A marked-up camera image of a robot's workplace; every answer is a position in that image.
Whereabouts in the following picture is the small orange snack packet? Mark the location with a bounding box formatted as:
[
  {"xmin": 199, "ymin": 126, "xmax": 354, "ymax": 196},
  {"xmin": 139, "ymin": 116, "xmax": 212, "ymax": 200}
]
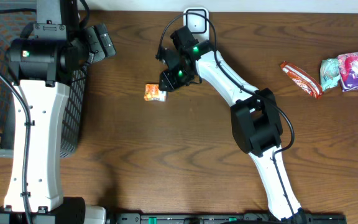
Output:
[{"xmin": 144, "ymin": 84, "xmax": 167, "ymax": 102}]

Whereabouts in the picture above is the orange chocolate bar wrapper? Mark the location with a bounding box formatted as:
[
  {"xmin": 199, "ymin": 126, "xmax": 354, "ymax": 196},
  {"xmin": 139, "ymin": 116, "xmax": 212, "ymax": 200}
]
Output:
[{"xmin": 280, "ymin": 61, "xmax": 323, "ymax": 99}]

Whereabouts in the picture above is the teal snack packet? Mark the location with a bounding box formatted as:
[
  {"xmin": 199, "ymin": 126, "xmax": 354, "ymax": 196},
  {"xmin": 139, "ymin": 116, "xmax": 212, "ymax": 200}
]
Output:
[{"xmin": 319, "ymin": 58, "xmax": 340, "ymax": 91}]

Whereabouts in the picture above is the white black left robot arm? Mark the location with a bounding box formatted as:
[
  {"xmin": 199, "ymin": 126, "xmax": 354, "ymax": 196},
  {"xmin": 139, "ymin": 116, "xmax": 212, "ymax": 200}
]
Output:
[{"xmin": 0, "ymin": 1, "xmax": 116, "ymax": 224}]

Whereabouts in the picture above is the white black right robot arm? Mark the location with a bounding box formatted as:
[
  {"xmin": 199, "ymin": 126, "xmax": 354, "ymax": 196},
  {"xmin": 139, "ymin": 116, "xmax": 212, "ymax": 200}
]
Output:
[{"xmin": 156, "ymin": 26, "xmax": 306, "ymax": 223}]

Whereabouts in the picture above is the white barcode scanner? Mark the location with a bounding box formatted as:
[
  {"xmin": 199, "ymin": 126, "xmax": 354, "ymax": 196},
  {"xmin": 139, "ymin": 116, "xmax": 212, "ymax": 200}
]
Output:
[{"xmin": 183, "ymin": 7, "xmax": 210, "ymax": 42}]

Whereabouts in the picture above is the dark grey plastic basket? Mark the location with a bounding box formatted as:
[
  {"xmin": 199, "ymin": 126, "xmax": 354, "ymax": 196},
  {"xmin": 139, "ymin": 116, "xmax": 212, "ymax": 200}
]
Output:
[{"xmin": 0, "ymin": 1, "xmax": 86, "ymax": 158}]

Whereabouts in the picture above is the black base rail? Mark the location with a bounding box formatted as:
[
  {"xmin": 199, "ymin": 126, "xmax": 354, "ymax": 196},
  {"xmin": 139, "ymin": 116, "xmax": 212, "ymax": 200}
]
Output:
[{"xmin": 110, "ymin": 213, "xmax": 347, "ymax": 224}]

